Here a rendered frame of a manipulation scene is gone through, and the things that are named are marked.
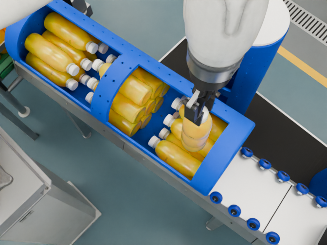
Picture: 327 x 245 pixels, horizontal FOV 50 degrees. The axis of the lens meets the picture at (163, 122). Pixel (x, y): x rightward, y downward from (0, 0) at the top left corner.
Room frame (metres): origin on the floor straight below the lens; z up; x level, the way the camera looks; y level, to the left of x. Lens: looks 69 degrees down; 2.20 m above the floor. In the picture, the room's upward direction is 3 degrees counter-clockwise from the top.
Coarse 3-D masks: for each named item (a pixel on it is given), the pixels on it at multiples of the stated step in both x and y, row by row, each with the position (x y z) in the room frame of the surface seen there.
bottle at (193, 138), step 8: (184, 120) 0.30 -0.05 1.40; (208, 120) 0.29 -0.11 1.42; (184, 128) 0.29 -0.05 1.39; (192, 128) 0.28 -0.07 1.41; (200, 128) 0.27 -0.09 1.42; (208, 128) 0.28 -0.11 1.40; (184, 136) 0.28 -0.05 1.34; (192, 136) 0.27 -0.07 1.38; (200, 136) 0.26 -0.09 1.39; (208, 136) 0.28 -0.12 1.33; (184, 144) 0.28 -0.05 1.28; (192, 144) 0.27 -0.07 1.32; (200, 144) 0.27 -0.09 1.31
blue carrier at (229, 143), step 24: (24, 24) 0.75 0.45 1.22; (96, 24) 0.76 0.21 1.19; (24, 48) 0.76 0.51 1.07; (120, 48) 0.64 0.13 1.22; (96, 72) 0.70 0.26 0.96; (120, 72) 0.54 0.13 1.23; (168, 72) 0.55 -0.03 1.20; (72, 96) 0.53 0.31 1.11; (96, 96) 0.48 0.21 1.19; (168, 96) 0.55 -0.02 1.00; (240, 120) 0.37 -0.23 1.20; (144, 144) 0.37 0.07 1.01; (216, 144) 0.29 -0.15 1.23; (240, 144) 0.28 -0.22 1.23; (168, 168) 0.26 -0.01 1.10; (216, 168) 0.22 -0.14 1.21
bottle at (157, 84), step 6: (114, 60) 0.64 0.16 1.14; (132, 72) 0.58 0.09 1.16; (138, 72) 0.58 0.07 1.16; (144, 72) 0.58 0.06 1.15; (138, 78) 0.56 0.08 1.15; (144, 78) 0.55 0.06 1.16; (150, 78) 0.55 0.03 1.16; (156, 78) 0.56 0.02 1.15; (150, 84) 0.53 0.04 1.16; (156, 84) 0.53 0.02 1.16; (162, 84) 0.54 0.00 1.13; (156, 90) 0.52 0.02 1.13; (156, 96) 0.51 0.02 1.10
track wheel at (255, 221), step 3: (249, 219) 0.10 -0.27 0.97; (252, 219) 0.10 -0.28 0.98; (255, 219) 0.10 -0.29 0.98; (249, 222) 0.09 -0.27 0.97; (252, 222) 0.09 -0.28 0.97; (255, 222) 0.09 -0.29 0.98; (258, 222) 0.09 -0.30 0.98; (249, 225) 0.08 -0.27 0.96; (252, 225) 0.08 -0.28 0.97; (255, 225) 0.08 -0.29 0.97; (258, 225) 0.08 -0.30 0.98; (252, 228) 0.07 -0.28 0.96; (255, 228) 0.07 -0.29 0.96; (258, 228) 0.07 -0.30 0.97
